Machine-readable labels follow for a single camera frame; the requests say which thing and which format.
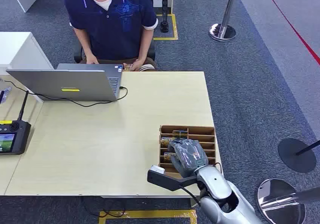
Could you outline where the person's right hand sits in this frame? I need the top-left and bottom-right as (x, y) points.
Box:
(85, 54), (100, 65)

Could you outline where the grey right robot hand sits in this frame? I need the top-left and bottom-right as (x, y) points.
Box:
(167, 138), (209, 179)

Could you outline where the person's left hand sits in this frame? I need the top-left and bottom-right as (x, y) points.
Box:
(129, 59), (145, 72)

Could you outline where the brown wooden card holder box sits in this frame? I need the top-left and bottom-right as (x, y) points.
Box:
(158, 125), (217, 180)

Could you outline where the person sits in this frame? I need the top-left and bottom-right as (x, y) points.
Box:
(63, 0), (158, 73)

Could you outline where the silver laptop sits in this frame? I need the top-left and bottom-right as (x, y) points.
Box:
(6, 63), (124, 103)

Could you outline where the yellow floor tape square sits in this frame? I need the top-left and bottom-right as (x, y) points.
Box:
(152, 13), (179, 42)
(97, 209), (198, 224)

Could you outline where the black robot legs stand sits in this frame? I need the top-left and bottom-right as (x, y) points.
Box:
(142, 0), (175, 34)

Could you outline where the white cabinet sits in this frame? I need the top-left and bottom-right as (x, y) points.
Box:
(0, 31), (54, 76)

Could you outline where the clear plastic item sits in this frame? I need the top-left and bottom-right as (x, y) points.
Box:
(0, 86), (13, 105)

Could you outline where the chrome stanchion base with pole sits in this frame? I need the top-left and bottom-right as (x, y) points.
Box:
(255, 178), (320, 224)

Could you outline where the black remote controller with screen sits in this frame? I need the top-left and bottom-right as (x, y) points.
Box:
(0, 90), (32, 156)

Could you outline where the black stanchion base with pole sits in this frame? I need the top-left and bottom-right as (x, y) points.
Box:
(277, 137), (320, 174)

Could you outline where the red floor line tape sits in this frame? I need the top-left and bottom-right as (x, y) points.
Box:
(260, 0), (320, 67)

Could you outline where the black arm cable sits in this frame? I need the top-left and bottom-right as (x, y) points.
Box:
(179, 185), (202, 207)

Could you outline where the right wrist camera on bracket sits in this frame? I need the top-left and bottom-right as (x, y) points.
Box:
(146, 164), (198, 193)

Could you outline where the black laptop cable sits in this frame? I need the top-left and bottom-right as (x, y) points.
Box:
(0, 79), (128, 108)

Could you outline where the chrome stanchion post with base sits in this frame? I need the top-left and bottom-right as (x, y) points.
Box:
(208, 0), (242, 43)

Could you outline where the black cable under desk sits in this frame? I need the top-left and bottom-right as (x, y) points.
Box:
(82, 195), (128, 219)

